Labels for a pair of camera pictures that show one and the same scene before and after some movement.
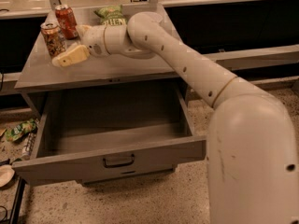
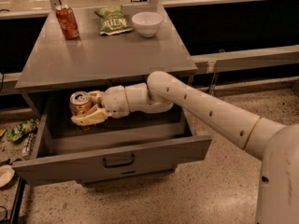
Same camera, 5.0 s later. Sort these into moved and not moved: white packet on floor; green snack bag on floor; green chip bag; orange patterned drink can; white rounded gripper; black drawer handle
Moved: white rounded gripper; orange patterned drink can
Not moved: black drawer handle; green snack bag on floor; green chip bag; white packet on floor
